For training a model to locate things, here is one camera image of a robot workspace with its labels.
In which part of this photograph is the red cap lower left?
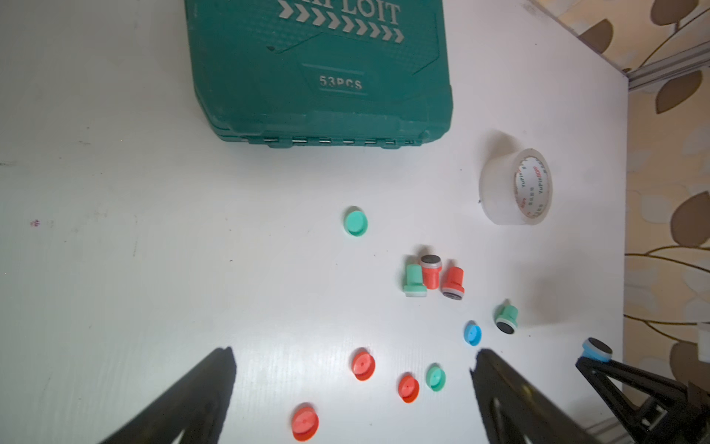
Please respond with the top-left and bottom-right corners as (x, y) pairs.
(291, 404), (320, 442)

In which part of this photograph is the red cap middle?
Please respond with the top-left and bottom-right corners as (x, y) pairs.
(398, 373), (420, 403)

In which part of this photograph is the red cap upper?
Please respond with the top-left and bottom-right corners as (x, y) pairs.
(351, 349), (376, 381)

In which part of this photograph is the clear packing tape roll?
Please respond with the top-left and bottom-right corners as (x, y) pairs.
(479, 149), (553, 226)

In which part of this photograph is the blue stamp cap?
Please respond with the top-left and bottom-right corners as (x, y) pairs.
(463, 321), (482, 346)

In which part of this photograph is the green plastic tool case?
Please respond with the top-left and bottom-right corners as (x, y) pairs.
(184, 0), (453, 149)

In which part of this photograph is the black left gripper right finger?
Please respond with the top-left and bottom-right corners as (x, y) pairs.
(470, 349), (597, 443)

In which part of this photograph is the green cap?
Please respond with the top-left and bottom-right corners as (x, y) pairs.
(425, 363), (447, 392)
(343, 206), (369, 237)

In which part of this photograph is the red stamp tilted right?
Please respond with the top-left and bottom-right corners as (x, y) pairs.
(441, 266), (465, 301)

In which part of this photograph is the green stamp near blue cap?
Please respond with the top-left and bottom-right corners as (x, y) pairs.
(495, 303), (519, 335)

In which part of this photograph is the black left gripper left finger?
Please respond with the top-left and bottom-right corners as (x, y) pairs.
(104, 347), (237, 443)

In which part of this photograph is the green stamp lying left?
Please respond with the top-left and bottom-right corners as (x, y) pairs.
(403, 264), (428, 298)

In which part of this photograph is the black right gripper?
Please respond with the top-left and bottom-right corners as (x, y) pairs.
(576, 357), (709, 444)

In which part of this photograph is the red stamp standing upright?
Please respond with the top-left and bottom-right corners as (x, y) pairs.
(420, 253), (443, 290)

